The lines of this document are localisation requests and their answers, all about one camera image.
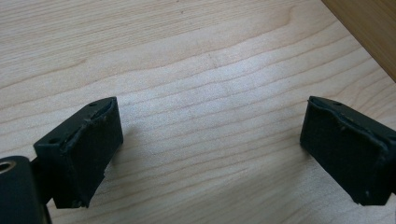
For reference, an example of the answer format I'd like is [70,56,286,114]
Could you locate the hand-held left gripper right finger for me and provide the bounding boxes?
[299,95,396,206]

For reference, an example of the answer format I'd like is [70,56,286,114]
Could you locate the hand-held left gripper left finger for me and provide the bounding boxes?
[31,96,124,209]

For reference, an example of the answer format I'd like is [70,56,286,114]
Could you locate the wooden tea box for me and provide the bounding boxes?
[320,0,396,83]

